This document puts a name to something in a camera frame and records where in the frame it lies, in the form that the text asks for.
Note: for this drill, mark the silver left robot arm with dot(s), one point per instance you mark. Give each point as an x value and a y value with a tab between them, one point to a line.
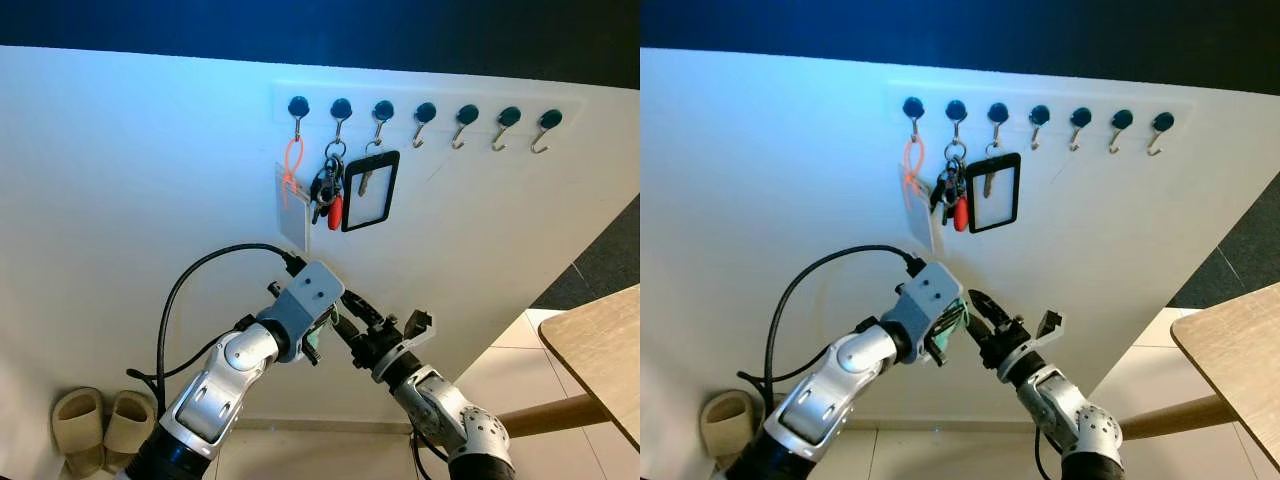
835	385
215	395

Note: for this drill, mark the black knob metal hook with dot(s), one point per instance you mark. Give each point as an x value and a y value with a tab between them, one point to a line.
997	111
1162	122
426	111
384	109
298	105
550	119
1080	117
912	106
955	109
1039	114
509	117
341	107
1121	119
467	114

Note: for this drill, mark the key bunch with red tag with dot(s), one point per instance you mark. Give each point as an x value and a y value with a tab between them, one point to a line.
960	214
335	212

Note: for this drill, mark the clear card sleeve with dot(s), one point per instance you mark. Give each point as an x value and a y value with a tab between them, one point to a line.
925	225
292	225

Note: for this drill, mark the silver key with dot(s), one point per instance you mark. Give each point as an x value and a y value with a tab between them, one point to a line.
989	185
366	183

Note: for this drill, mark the wooden table leg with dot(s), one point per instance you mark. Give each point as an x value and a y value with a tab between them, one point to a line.
560	413
1170	418

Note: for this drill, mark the wooden table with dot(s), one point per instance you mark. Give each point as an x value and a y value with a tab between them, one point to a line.
1240	370
600	350

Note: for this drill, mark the beige slipper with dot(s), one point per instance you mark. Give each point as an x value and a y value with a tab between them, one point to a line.
78	420
130	420
728	420

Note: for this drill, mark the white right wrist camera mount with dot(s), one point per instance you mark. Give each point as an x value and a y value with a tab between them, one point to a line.
398	366
1022	369

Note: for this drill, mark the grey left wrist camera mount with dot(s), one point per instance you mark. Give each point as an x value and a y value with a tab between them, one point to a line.
305	295
925	300

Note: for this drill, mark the black frame card holder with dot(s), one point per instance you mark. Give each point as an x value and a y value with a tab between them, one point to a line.
393	190
1016	190

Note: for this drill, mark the clear hook rail strip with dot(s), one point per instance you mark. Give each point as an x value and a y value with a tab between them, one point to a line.
935	92
320	90

